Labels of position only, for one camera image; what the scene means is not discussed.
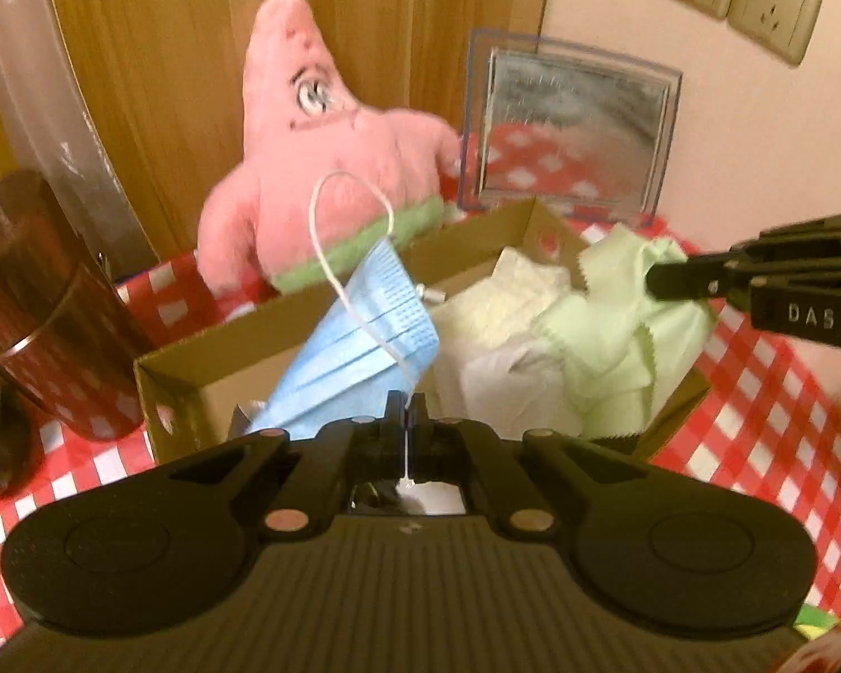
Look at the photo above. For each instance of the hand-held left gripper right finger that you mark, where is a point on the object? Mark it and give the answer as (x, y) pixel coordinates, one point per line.
(417, 427)

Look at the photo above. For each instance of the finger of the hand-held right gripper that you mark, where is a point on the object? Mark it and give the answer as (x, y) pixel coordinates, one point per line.
(687, 280)
(813, 235)

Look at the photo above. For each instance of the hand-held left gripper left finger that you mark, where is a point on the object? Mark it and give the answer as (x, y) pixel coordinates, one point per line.
(394, 427)

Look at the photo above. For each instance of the blue face mask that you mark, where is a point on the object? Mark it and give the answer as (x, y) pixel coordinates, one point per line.
(364, 336)

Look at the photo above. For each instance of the white fabric pouch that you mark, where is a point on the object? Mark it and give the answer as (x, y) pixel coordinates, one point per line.
(511, 385)

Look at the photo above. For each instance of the light green cloth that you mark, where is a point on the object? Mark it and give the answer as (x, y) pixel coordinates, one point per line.
(603, 343)

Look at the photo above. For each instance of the brown cardboard box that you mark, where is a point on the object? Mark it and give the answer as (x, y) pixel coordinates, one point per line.
(203, 378)

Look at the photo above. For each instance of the red checkered tablecloth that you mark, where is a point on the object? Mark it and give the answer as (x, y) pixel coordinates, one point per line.
(764, 420)

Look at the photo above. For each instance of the pink starfish plush toy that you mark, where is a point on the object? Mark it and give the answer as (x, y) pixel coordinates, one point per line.
(336, 154)

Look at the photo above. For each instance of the brown metal canister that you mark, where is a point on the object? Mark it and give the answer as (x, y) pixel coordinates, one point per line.
(49, 322)

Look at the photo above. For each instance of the wooden door panel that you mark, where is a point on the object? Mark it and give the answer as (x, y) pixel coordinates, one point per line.
(182, 49)

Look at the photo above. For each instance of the clear acrylic picture frame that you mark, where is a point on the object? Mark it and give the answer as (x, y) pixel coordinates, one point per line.
(568, 119)

